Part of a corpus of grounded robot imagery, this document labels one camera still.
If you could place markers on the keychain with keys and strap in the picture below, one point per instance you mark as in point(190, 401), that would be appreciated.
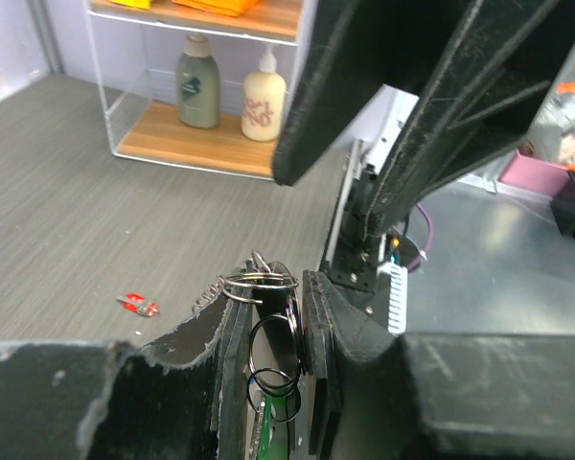
point(276, 358)

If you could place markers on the orange candy bag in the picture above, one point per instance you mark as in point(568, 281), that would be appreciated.
point(232, 8)

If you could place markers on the white wire shelf rack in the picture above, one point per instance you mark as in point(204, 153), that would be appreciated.
point(170, 80)

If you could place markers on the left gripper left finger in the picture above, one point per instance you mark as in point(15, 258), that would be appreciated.
point(182, 396)

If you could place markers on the small red key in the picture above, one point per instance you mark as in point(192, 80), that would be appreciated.
point(138, 304)

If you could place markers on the yellow candy bag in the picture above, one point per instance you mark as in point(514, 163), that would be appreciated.
point(136, 4)

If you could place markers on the white slotted cable duct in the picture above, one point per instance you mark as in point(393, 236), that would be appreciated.
point(397, 308)

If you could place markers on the cream lotion bottle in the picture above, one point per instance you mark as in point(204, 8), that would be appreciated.
point(264, 93)

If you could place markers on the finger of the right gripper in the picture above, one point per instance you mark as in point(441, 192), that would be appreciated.
point(484, 70)
point(356, 48)

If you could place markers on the green soap bottle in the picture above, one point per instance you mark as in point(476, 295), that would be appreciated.
point(197, 84)

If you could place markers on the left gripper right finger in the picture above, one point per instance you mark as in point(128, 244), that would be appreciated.
point(374, 395)

